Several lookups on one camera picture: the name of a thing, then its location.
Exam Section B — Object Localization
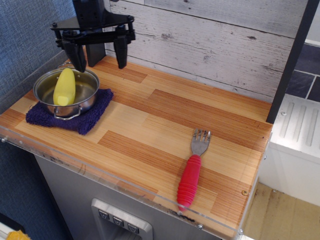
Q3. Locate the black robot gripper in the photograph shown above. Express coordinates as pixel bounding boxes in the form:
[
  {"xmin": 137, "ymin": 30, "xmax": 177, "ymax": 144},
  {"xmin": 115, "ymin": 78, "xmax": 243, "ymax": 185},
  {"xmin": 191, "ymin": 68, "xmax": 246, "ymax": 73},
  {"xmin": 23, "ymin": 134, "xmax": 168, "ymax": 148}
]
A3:
[{"xmin": 50, "ymin": 0, "xmax": 136, "ymax": 73}]

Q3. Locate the yellow toy banana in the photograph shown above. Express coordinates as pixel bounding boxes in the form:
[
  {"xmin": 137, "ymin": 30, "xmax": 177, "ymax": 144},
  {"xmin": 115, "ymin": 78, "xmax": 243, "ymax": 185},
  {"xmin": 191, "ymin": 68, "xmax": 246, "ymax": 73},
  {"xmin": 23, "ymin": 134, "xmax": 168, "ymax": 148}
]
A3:
[{"xmin": 53, "ymin": 68, "xmax": 76, "ymax": 107}]

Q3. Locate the small stainless steel pot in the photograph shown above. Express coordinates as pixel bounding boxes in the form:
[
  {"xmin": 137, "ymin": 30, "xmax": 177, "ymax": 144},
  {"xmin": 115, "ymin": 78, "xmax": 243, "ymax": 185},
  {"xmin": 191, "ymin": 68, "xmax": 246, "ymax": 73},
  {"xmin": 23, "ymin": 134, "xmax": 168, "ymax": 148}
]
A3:
[{"xmin": 33, "ymin": 67, "xmax": 100, "ymax": 121}]

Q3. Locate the purple folded cloth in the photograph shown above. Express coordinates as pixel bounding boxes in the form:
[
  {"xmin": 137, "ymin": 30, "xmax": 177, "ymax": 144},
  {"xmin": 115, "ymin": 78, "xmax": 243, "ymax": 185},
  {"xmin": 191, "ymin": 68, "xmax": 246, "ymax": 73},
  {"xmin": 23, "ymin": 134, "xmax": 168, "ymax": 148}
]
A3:
[{"xmin": 25, "ymin": 88, "xmax": 114, "ymax": 135}]

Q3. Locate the clear acrylic table edge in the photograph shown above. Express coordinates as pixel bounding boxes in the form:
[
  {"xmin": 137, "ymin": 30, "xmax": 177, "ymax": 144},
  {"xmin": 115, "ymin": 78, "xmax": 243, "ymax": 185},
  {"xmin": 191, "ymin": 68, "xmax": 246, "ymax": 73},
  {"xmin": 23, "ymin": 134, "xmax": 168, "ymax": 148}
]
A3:
[{"xmin": 0, "ymin": 124, "xmax": 273, "ymax": 238}]

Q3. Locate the silver panel with buttons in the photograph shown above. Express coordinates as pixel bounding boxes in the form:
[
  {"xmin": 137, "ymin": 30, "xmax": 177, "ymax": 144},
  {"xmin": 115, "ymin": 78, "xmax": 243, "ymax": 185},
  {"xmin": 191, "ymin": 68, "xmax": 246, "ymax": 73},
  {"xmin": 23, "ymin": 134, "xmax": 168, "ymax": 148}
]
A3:
[{"xmin": 91, "ymin": 198, "xmax": 154, "ymax": 240}]

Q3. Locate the yellow black object bottom left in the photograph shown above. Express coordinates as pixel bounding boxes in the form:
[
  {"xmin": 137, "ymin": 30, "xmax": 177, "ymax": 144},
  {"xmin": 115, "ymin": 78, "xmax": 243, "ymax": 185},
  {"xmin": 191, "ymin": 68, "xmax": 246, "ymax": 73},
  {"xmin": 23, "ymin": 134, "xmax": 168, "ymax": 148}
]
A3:
[{"xmin": 6, "ymin": 230, "xmax": 31, "ymax": 240}]

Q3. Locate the white ribbed sink unit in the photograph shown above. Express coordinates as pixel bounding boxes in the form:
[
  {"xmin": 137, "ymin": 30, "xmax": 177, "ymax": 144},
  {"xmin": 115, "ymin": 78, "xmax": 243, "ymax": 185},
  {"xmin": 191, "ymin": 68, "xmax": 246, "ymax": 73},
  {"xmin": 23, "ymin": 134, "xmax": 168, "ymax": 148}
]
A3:
[{"xmin": 259, "ymin": 94, "xmax": 320, "ymax": 206}]

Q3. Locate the left dark vertical post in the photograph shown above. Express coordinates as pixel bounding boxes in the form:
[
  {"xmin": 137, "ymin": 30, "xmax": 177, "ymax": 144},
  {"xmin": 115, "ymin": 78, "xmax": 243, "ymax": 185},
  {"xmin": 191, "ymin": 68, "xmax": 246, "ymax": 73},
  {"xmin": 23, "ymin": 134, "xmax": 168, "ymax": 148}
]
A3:
[{"xmin": 85, "ymin": 43, "xmax": 106, "ymax": 67}]

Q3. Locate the dark vertical post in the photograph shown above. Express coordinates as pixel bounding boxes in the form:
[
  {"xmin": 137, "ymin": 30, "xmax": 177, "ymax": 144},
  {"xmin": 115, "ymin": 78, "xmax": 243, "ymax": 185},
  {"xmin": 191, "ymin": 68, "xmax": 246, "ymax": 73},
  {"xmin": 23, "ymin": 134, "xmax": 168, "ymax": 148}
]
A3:
[
  {"xmin": 85, "ymin": 43, "xmax": 106, "ymax": 67},
  {"xmin": 266, "ymin": 0, "xmax": 320, "ymax": 124}
]

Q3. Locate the red handled metal fork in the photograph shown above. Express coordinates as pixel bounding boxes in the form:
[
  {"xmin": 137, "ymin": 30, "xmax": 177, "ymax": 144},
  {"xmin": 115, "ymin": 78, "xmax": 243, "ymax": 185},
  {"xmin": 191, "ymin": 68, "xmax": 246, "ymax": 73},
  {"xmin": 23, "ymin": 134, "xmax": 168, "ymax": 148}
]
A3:
[{"xmin": 177, "ymin": 128, "xmax": 211, "ymax": 212}]

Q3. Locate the right dark vertical post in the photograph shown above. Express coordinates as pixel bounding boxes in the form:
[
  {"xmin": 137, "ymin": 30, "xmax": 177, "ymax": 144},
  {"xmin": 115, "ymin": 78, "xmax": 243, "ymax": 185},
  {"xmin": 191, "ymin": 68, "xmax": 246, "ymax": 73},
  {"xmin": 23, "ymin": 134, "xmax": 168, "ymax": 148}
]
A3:
[{"xmin": 266, "ymin": 0, "xmax": 320, "ymax": 124}]

